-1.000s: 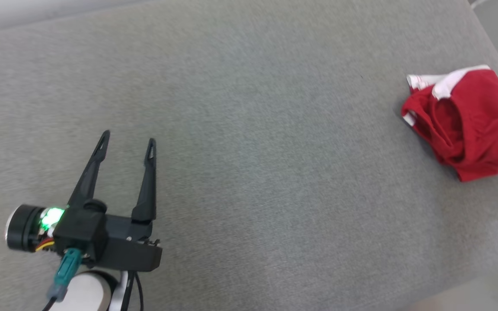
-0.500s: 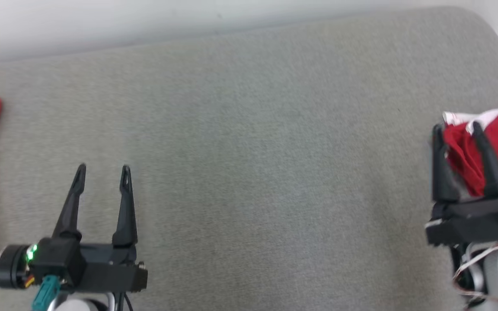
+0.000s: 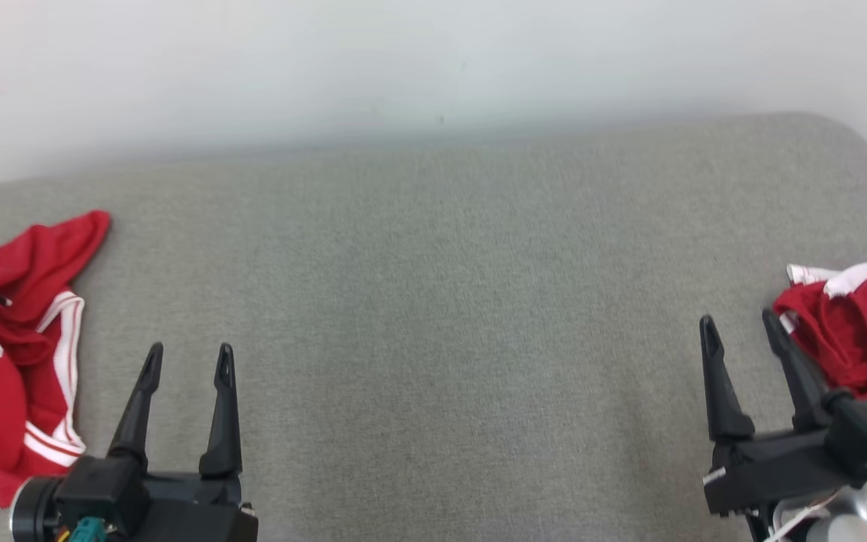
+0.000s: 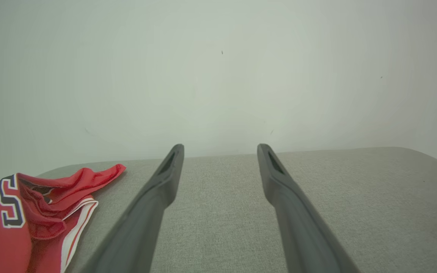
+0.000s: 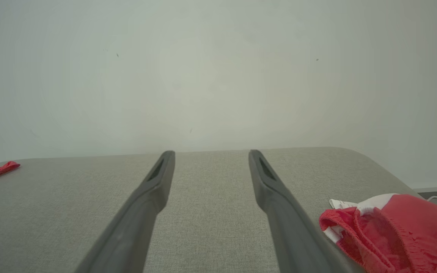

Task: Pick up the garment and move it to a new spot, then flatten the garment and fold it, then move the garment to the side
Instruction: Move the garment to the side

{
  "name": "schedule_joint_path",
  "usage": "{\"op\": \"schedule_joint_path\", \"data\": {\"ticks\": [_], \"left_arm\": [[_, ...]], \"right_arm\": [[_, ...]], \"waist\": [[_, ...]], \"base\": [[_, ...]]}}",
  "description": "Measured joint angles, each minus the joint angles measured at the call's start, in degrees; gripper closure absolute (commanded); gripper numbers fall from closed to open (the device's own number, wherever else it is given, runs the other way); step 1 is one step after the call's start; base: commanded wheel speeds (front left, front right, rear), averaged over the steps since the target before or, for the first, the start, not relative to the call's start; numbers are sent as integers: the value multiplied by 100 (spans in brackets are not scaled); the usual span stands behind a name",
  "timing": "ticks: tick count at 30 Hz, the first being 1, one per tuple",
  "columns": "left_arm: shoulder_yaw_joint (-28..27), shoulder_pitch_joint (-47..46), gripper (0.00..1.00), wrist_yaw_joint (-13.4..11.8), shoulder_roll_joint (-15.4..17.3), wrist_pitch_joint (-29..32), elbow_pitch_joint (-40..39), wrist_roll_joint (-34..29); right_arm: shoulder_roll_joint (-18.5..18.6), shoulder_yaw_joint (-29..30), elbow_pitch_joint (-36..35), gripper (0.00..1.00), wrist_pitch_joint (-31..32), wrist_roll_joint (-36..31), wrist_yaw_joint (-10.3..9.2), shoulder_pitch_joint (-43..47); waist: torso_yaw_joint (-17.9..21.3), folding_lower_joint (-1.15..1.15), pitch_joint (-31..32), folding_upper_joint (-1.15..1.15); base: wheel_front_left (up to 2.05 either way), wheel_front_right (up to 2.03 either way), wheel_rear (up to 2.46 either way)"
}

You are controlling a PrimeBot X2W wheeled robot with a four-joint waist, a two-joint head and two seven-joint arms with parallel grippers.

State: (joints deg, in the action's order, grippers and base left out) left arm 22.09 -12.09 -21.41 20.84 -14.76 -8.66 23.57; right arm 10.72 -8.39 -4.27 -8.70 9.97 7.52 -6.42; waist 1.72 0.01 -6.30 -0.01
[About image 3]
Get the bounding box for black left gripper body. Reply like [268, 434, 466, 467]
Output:
[128, 471, 259, 542]

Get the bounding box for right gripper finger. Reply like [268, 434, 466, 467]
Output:
[762, 309, 831, 432]
[699, 315, 756, 444]

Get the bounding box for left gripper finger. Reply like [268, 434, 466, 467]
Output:
[108, 343, 165, 464]
[198, 343, 244, 480]

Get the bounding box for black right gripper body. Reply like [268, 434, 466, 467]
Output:
[702, 425, 867, 517]

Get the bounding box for red shorts with white stripe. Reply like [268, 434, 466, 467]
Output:
[771, 260, 867, 419]

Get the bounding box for red jersey with number print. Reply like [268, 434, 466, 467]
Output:
[0, 210, 112, 517]

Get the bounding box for grey fabric sofa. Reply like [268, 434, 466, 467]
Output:
[0, 113, 867, 542]

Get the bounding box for red white right wire bundle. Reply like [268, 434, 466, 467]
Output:
[763, 506, 820, 542]

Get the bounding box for teal left camera connector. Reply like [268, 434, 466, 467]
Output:
[67, 515, 108, 542]

